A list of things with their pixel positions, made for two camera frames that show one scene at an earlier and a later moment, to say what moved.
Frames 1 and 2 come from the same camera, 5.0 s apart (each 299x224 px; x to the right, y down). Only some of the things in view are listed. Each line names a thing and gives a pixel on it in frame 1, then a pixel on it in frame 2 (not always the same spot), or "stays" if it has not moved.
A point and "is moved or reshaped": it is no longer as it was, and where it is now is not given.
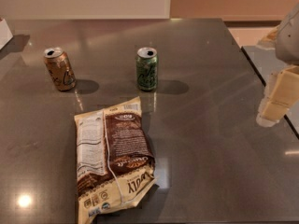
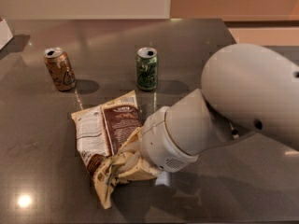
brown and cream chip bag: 114,160 is moved or reshaped
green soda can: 147,68 stays
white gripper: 289,41 -> 159,137
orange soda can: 60,68 stays
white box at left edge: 6,34 stays
